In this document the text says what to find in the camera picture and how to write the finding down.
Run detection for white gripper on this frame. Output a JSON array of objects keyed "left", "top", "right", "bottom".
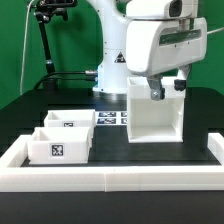
[{"left": 126, "top": 18, "right": 207, "bottom": 101}]

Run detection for white drawer cabinet frame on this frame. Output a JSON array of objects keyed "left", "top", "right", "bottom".
[{"left": 127, "top": 77, "right": 186, "bottom": 143}]

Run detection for white drawer box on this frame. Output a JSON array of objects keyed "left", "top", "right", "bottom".
[
  {"left": 44, "top": 109, "right": 95, "bottom": 128},
  {"left": 27, "top": 127, "right": 92, "bottom": 165}
]

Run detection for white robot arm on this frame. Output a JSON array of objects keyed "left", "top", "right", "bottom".
[{"left": 87, "top": 0, "right": 207, "bottom": 101}]

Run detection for white fiducial marker plate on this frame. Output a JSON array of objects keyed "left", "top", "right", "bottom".
[{"left": 96, "top": 111, "right": 127, "bottom": 126}]

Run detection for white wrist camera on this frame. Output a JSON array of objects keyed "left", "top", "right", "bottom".
[{"left": 126, "top": 0, "right": 199, "bottom": 20}]

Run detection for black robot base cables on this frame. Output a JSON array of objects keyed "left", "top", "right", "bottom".
[{"left": 33, "top": 69, "right": 99, "bottom": 90}]

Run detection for black camera stand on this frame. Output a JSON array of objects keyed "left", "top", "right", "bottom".
[{"left": 29, "top": 0, "right": 78, "bottom": 90}]

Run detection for white hanging cable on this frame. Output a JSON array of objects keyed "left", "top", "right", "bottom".
[{"left": 19, "top": 0, "right": 36, "bottom": 96}]

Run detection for white workspace border frame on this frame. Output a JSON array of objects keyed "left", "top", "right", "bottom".
[{"left": 0, "top": 133, "right": 224, "bottom": 192}]

